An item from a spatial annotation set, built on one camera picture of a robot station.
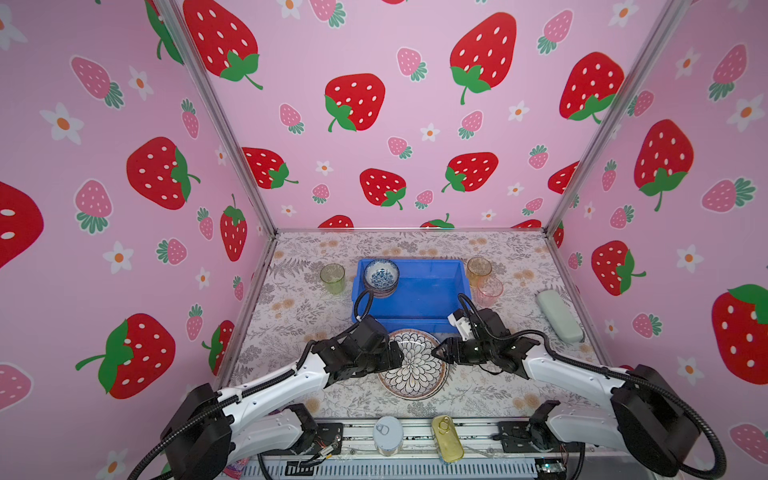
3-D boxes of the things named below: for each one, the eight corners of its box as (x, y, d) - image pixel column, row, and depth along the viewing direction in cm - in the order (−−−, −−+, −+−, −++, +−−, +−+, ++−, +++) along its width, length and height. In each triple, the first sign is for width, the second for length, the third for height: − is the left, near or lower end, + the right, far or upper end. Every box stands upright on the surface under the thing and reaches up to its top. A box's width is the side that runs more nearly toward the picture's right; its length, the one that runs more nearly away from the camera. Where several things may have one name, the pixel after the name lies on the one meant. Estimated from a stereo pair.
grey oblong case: (559, 345, 92) (564, 340, 89) (532, 297, 104) (536, 291, 101) (582, 341, 93) (587, 335, 90) (553, 294, 104) (557, 288, 102)
